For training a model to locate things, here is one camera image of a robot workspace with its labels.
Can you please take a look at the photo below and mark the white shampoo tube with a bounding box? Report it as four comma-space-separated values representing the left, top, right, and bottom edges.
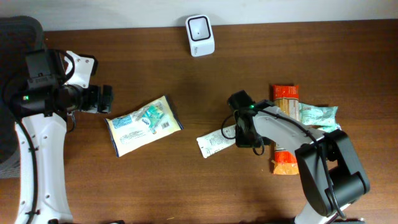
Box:
197, 124, 236, 159

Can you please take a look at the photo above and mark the cream snack bag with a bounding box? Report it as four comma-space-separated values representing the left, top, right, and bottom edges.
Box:
105, 95, 183, 157

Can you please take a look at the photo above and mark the orange spaghetti packet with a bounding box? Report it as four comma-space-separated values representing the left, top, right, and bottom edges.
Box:
273, 85, 300, 175

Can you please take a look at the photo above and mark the teal wet wipes pack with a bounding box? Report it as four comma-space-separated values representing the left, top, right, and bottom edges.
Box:
299, 103, 341, 133

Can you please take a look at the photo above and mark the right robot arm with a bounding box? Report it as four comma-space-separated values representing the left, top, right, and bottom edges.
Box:
227, 90, 370, 223

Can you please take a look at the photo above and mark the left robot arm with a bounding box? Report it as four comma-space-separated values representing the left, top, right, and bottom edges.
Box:
8, 49, 113, 223

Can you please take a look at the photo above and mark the white barcode scanner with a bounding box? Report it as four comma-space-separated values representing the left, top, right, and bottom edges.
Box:
185, 15, 215, 57

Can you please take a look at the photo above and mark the grey plastic basket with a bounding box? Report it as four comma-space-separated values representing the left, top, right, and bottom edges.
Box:
1, 16, 44, 179

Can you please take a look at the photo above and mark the right black cable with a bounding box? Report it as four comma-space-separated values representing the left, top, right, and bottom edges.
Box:
220, 108, 266, 156

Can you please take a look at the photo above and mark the black cable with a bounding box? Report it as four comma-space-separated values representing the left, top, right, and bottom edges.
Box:
220, 108, 266, 156
2, 74, 40, 224

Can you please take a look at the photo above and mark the left black cable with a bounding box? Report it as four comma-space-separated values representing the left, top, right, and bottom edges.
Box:
2, 74, 40, 224

